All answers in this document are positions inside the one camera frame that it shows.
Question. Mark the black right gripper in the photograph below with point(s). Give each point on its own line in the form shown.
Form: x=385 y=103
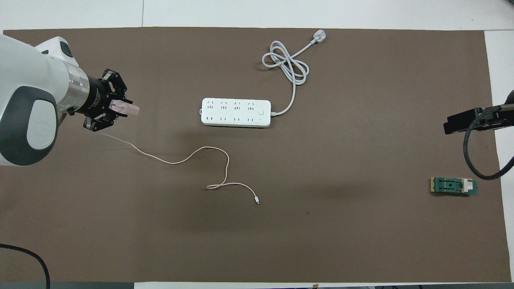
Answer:
x=506 y=120

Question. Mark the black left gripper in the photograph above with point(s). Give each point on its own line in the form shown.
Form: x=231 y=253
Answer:
x=96 y=98

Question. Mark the pink charger block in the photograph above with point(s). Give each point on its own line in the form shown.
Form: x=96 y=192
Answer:
x=130 y=109

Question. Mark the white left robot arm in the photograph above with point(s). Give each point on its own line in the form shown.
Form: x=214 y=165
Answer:
x=24 y=80

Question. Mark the white power strip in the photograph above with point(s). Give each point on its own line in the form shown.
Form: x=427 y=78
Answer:
x=233 y=120

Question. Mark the green circuit board module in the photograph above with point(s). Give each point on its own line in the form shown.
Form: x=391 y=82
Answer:
x=449 y=186

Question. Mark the brown table mat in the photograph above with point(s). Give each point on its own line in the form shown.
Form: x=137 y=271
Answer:
x=281 y=241

